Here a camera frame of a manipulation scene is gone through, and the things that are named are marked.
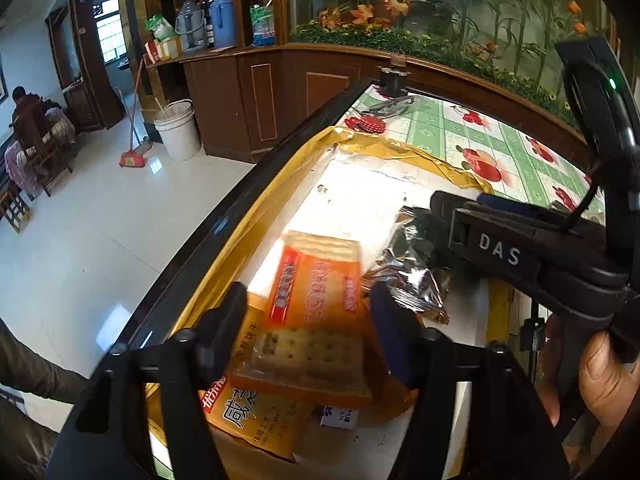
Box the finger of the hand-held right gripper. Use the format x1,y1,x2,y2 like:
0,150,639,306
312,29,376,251
475,192,608,253
430,191,631,322

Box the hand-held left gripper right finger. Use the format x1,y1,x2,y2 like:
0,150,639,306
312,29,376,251
370,280,571,480

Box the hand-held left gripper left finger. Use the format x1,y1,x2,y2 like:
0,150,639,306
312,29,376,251
47,282,249,480

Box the silver foil snack packet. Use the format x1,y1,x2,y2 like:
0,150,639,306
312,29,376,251
361,206,451,326

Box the orange cracker packet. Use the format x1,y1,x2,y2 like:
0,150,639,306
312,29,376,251
231,231,375,409

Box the large orange snack packet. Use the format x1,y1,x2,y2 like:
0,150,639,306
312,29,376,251
202,292,313,462

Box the yellow cardboard box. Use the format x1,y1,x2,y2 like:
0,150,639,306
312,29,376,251
145,125,516,480

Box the person's left forearm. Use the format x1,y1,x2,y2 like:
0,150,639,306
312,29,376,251
0,316,90,403

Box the person's right hand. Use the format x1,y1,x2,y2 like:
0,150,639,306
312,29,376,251
540,312,640,428

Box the fruit print tablecloth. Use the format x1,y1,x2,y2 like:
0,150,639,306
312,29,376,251
345,82,608,226

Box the red dotted trinket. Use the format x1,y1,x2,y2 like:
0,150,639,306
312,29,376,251
345,114,387,136

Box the red broom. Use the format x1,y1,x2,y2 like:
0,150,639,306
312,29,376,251
119,60,147,169

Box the white bucket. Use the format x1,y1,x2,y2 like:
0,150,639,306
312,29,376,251
153,100,202,162

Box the dark glass jar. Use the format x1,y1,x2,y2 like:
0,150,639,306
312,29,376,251
379,66,410,97

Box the wooden cabinet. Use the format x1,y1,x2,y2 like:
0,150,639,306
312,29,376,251
145,42,591,166

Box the wooden chair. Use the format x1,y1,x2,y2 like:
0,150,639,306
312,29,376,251
12,105,72,199

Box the red white boxes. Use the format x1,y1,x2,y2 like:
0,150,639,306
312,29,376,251
145,37,184,64

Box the grey thermos jug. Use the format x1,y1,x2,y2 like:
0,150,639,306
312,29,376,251
175,0,206,51

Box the green white bag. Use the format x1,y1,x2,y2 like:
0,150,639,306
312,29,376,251
145,14,176,44

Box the blue thermos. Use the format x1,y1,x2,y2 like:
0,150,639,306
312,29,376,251
207,0,239,50

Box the barred window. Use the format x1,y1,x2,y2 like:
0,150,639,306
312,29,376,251
95,0,126,66

